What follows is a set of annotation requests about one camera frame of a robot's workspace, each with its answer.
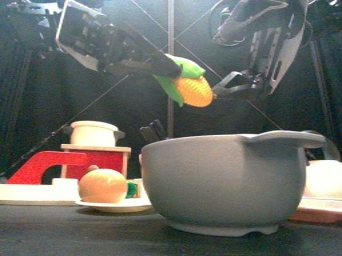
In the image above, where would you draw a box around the yellow toy corn cob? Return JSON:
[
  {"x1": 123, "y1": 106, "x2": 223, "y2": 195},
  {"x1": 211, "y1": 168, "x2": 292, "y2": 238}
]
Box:
[{"x1": 172, "y1": 75, "x2": 215, "y2": 108}]

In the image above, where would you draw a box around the green toy corn husk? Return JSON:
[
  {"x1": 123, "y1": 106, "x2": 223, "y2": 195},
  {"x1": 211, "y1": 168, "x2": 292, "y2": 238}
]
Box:
[{"x1": 152, "y1": 54, "x2": 207, "y2": 108}]

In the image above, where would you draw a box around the black toy utensil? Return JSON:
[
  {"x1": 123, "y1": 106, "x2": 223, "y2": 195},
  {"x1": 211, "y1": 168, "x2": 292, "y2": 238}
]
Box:
[{"x1": 137, "y1": 118, "x2": 169, "y2": 145}]

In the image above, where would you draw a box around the white toy pot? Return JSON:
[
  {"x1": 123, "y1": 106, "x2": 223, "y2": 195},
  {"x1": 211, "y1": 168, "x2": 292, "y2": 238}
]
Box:
[{"x1": 60, "y1": 120, "x2": 127, "y2": 148}]

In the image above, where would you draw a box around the large grey mixing bowl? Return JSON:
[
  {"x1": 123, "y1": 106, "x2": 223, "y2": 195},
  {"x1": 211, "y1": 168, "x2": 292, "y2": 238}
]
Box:
[{"x1": 139, "y1": 129, "x2": 327, "y2": 238}]

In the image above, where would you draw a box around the red wooden toy stand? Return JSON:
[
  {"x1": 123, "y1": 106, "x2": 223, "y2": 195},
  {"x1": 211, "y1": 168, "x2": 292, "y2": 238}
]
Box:
[{"x1": 5, "y1": 143, "x2": 133, "y2": 185}]

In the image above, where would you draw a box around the white rounded toy food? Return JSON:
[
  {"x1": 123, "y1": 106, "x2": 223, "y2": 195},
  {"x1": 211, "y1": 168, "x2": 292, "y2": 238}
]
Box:
[{"x1": 303, "y1": 159, "x2": 342, "y2": 201}]

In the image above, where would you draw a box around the tan round toy food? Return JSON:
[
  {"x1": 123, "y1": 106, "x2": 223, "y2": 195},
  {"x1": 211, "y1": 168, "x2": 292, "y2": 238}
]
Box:
[{"x1": 77, "y1": 167, "x2": 129, "y2": 205}]

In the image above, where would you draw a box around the small green toy piece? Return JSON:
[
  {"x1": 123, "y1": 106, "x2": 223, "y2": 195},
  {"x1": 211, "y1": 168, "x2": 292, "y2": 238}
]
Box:
[{"x1": 124, "y1": 181, "x2": 140, "y2": 200}]

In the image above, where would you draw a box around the pink-edged tray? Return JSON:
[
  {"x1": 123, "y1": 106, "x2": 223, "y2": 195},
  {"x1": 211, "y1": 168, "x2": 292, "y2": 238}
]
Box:
[{"x1": 287, "y1": 195, "x2": 342, "y2": 225}]

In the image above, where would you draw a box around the small white plate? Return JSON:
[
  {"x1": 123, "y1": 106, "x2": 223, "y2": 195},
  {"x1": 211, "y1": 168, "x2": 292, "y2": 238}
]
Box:
[{"x1": 73, "y1": 196, "x2": 155, "y2": 214}]

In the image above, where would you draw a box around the white flat board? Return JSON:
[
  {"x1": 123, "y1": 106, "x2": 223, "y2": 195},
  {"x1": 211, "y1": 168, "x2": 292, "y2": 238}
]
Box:
[{"x1": 0, "y1": 177, "x2": 83, "y2": 206}]

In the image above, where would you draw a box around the vertical metal frame pole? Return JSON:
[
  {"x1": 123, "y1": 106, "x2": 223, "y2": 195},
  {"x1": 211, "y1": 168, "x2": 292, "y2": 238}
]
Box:
[{"x1": 165, "y1": 0, "x2": 176, "y2": 140}]

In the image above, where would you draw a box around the diagonal brace wire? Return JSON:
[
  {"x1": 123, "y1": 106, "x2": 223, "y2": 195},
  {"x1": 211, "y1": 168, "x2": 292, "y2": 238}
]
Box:
[
  {"x1": 128, "y1": 0, "x2": 283, "y2": 131},
  {"x1": 0, "y1": 0, "x2": 215, "y2": 175}
]

